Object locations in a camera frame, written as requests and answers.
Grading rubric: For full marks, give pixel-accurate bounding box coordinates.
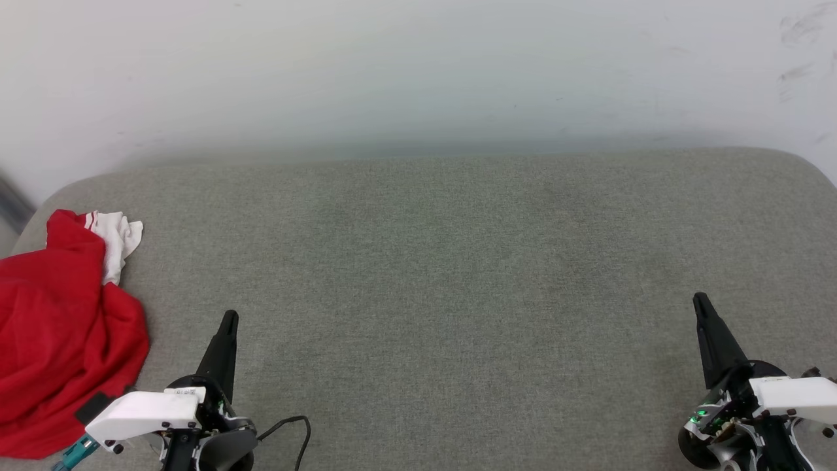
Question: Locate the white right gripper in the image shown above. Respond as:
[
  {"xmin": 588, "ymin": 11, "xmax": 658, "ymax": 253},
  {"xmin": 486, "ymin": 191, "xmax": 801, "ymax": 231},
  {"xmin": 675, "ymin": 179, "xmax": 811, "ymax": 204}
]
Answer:
[{"xmin": 693, "ymin": 292, "xmax": 837, "ymax": 426}]

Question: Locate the red and white shirt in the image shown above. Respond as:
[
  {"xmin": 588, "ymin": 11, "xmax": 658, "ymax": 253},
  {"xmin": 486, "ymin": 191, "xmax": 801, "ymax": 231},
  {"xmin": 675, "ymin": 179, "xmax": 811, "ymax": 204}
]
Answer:
[{"xmin": 0, "ymin": 209, "xmax": 151, "ymax": 460}]

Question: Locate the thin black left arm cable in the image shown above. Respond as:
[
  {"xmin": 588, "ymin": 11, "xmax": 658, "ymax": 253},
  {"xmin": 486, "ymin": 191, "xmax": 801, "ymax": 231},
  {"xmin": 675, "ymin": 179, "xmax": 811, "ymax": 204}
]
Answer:
[{"xmin": 257, "ymin": 415, "xmax": 312, "ymax": 471}]

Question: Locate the black cable with teal plug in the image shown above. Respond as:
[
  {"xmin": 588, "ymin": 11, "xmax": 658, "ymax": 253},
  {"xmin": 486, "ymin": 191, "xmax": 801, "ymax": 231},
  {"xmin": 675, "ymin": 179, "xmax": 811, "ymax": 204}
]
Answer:
[{"xmin": 52, "ymin": 435, "xmax": 100, "ymax": 471}]

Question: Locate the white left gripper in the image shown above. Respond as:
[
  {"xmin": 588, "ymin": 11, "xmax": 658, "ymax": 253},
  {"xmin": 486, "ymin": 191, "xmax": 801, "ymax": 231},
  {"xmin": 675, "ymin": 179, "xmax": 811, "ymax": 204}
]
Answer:
[{"xmin": 85, "ymin": 310, "xmax": 259, "ymax": 453}]

